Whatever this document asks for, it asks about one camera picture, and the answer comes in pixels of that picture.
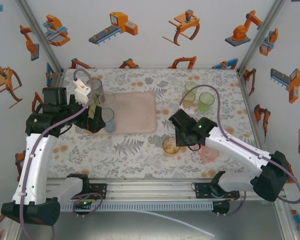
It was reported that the amber transparent glass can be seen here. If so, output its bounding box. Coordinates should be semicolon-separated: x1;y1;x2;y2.
181;91;197;109
162;136;181;158
87;104;97;120

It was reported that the blue transparent glass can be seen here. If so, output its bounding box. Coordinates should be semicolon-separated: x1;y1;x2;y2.
101;107;117;133

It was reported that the salmon pink glass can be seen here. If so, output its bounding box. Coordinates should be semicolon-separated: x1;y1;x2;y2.
199;145;220;165

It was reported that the clear transparent glass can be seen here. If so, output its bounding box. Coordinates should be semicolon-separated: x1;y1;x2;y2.
98;91;116;106

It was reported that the green transparent glass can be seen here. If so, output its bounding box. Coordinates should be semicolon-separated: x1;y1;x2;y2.
198;92;215;113
184;80;198;93
86;92;100;107

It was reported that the pink plastic tray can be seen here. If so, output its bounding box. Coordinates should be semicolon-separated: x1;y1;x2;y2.
86;91;158;136

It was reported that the tall grey transparent glass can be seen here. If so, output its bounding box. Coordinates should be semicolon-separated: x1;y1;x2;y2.
85;77;105;101

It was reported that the floral patterned table cover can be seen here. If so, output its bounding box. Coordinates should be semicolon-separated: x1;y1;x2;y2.
43;67;268;180

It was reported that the black controller board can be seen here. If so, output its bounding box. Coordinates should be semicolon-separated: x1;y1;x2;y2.
211;200;231;218
73;199;94;218

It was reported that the thin white tube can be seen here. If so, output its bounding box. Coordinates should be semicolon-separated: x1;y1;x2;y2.
133;209;216;238

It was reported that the aluminium side rail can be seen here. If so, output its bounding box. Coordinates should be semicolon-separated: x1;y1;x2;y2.
236;68;266;156
55;69;66;89

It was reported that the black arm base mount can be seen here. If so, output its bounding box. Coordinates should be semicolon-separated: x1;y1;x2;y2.
87;183;108;200
194;182;241;201

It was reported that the wide aluminium base rail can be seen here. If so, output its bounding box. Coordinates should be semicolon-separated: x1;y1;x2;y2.
13;177;287;203

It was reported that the aluminium frame post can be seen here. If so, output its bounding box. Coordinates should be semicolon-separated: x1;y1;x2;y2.
14;0;66;76
236;0;288;75

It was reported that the white slotted cable duct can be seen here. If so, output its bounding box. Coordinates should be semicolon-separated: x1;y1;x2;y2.
59;201;214;212

